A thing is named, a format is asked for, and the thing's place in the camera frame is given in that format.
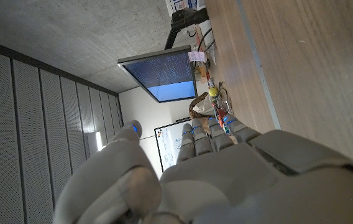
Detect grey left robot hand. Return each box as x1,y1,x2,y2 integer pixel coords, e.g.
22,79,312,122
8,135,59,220
52,114,353,224

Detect computer monitor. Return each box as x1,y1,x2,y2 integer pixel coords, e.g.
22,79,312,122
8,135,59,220
117,45,198,104

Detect brown jacket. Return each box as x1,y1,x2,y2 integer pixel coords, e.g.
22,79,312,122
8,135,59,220
188,91,215,126

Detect pink sticky note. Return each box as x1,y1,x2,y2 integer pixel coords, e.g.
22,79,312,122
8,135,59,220
188,51,207,63

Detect whiteboard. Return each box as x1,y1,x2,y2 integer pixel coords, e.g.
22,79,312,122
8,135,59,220
154,117,193,173

